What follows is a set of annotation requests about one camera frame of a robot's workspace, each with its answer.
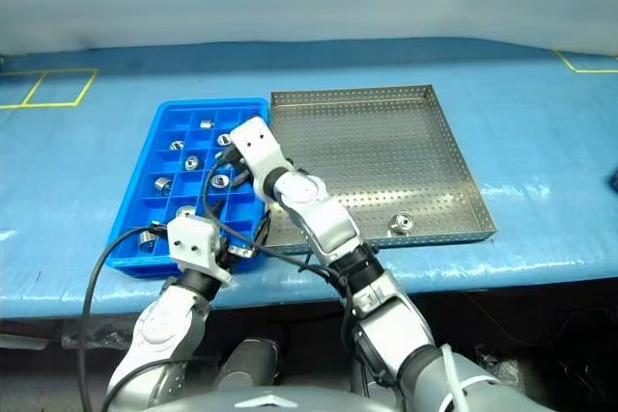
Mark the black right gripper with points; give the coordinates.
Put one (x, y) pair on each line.
(241, 178)

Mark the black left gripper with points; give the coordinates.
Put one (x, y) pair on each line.
(227, 255)

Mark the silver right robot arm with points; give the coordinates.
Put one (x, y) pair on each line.
(328, 224)

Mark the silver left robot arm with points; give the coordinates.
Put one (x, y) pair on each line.
(159, 325)

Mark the blue compartment tray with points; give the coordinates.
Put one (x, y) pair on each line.
(190, 186)

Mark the dark grey rounded shape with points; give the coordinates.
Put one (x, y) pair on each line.
(248, 364)

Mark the perforated metal tray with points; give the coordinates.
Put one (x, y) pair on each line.
(376, 142)

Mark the grey robot torso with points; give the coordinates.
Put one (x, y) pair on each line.
(270, 404)

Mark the black electronic device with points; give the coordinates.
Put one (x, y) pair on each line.
(614, 185)

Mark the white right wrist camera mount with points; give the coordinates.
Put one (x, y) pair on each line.
(256, 142)

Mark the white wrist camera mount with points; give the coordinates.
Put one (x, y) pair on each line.
(256, 142)
(193, 238)

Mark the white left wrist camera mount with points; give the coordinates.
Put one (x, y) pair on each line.
(193, 238)

